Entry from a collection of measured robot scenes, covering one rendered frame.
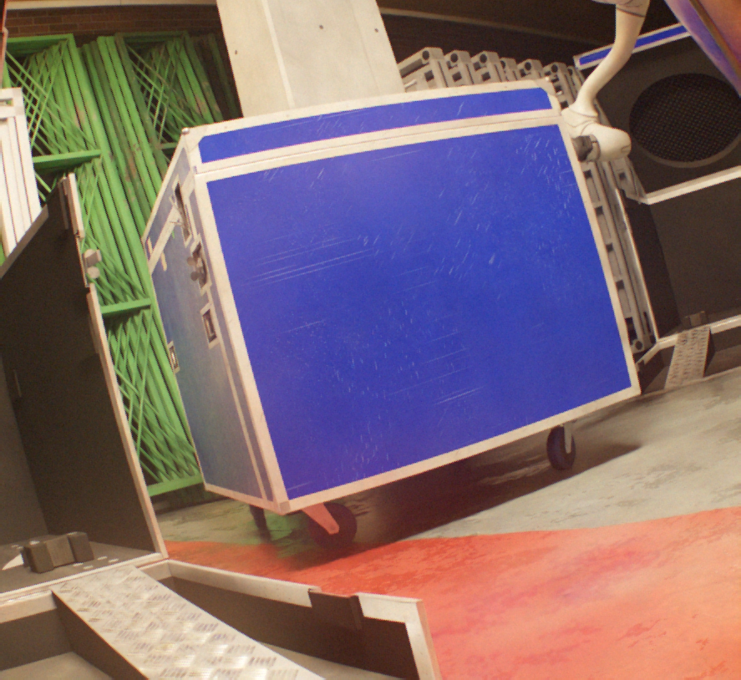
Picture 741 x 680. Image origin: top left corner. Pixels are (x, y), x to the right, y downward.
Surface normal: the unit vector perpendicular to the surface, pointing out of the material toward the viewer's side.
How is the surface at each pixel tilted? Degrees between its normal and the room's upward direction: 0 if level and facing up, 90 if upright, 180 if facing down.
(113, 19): 90
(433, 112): 90
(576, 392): 90
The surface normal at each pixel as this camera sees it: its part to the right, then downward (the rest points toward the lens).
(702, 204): -0.48, 0.07
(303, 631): -0.79, 0.18
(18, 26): 0.61, -0.22
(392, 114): 0.29, -0.15
